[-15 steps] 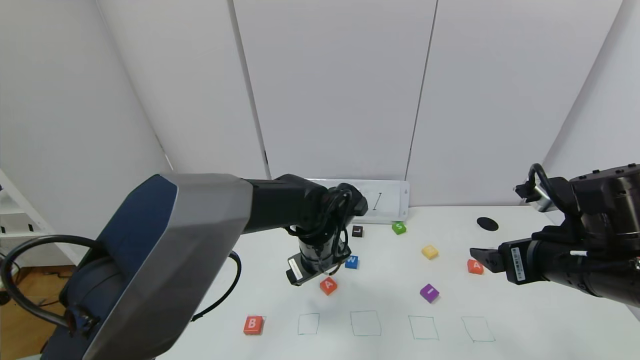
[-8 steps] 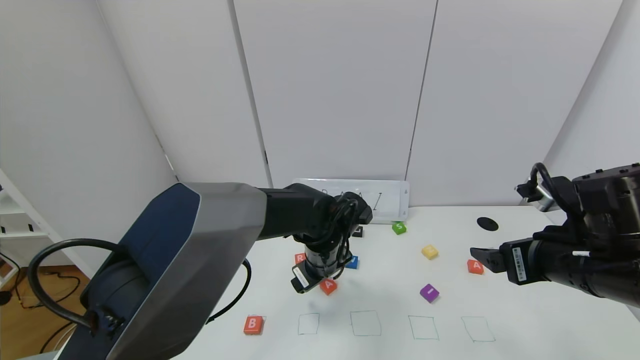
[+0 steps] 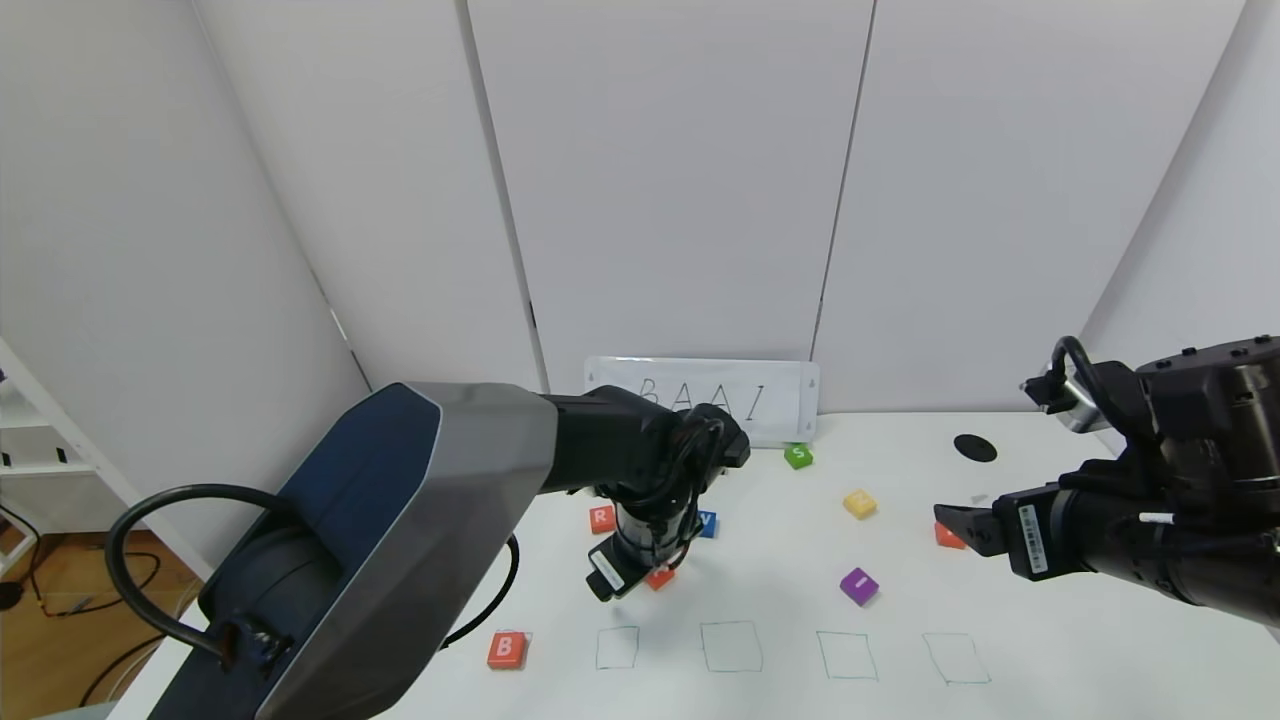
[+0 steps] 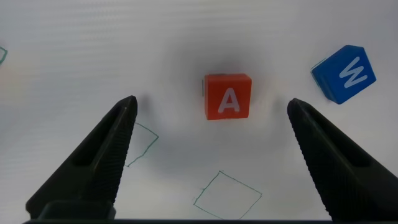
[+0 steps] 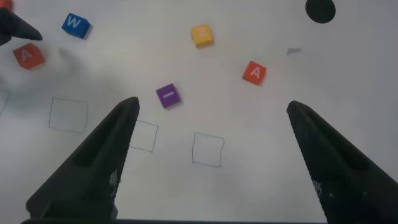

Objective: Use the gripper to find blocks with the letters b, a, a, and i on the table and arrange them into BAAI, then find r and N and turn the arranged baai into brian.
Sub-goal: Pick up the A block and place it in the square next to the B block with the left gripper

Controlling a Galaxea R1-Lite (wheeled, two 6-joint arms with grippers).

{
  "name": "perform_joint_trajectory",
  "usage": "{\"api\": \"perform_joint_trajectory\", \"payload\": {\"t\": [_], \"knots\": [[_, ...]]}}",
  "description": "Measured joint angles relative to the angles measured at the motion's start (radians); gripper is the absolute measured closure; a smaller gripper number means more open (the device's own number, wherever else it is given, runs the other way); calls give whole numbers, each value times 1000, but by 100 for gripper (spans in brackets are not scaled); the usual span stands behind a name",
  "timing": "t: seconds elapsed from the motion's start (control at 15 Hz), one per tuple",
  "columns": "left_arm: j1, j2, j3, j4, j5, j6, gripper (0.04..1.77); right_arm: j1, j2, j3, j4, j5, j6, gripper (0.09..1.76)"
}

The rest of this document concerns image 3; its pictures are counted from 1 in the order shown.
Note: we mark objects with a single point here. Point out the blue letter W block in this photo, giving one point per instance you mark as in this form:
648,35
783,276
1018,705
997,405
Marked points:
709,522

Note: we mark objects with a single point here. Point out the orange letter A block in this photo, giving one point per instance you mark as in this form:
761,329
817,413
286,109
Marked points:
660,579
945,540

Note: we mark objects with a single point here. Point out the purple letter I block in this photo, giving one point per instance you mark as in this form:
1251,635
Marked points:
859,585

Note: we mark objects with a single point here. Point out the black round table grommet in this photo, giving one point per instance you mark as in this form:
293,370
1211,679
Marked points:
975,447

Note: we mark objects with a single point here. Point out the aluminium sign holder rail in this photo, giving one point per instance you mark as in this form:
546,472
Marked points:
780,439

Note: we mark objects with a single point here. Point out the white BAAI letter sign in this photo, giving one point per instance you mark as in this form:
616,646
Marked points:
790,395

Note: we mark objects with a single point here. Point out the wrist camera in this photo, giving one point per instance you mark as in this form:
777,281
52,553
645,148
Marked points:
1075,400
608,575

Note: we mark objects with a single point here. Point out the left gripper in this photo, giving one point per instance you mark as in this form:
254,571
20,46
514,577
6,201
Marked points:
608,577

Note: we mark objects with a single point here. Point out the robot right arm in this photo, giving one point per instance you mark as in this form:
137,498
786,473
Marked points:
1200,500

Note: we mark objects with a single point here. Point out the yellow letter block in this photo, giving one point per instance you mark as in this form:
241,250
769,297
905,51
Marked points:
860,503

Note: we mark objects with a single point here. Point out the green letter S block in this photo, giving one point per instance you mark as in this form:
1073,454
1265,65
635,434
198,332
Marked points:
798,456

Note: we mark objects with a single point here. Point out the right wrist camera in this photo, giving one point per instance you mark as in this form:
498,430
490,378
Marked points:
1075,400

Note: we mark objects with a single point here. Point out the orange letter R block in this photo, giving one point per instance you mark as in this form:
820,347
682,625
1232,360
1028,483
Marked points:
601,519

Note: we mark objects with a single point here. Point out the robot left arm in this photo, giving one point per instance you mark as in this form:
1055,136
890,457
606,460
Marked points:
400,520

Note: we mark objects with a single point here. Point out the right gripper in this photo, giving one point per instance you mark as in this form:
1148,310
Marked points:
1030,538

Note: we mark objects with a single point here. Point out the white shelf unit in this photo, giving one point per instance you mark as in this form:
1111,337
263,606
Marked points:
60,430

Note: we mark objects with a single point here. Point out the orange letter B block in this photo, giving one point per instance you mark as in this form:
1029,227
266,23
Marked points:
506,649

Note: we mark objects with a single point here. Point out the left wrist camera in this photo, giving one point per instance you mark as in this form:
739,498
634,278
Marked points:
608,575

